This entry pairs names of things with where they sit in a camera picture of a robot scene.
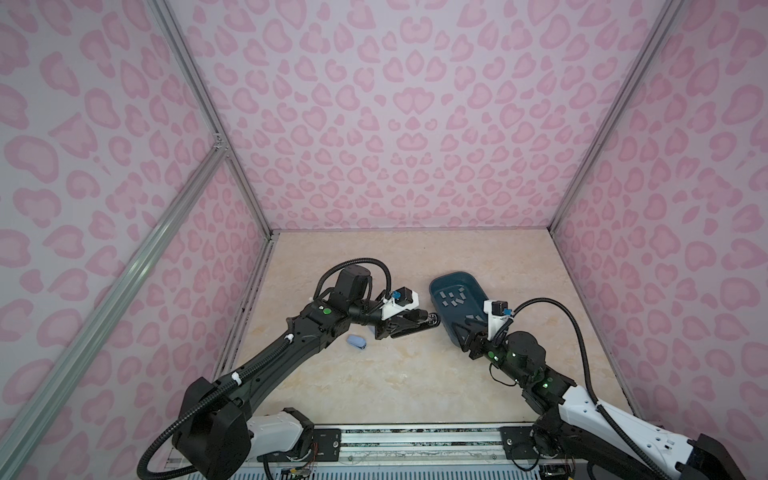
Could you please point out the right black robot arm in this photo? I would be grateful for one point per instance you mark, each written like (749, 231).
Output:
(574, 423)

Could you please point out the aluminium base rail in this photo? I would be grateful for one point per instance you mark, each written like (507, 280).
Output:
(433, 445)

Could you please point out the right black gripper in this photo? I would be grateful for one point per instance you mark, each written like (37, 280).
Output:
(457, 326)

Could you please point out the light blue mini stapler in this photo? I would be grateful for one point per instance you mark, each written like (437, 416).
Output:
(357, 342)

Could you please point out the black stapler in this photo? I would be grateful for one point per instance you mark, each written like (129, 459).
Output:
(411, 322)

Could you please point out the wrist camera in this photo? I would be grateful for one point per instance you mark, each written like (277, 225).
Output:
(400, 301)
(498, 313)

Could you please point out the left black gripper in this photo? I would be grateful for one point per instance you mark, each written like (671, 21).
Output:
(407, 319)

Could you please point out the teal plastic tray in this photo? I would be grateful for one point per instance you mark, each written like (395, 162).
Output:
(460, 284)

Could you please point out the aluminium frame strut left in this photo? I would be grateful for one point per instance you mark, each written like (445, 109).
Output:
(40, 412)

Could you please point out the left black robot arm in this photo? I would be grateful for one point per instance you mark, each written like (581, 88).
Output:
(218, 429)

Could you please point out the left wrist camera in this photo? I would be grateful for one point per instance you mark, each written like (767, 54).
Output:
(400, 301)

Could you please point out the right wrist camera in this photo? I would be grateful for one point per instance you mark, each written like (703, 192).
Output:
(498, 313)

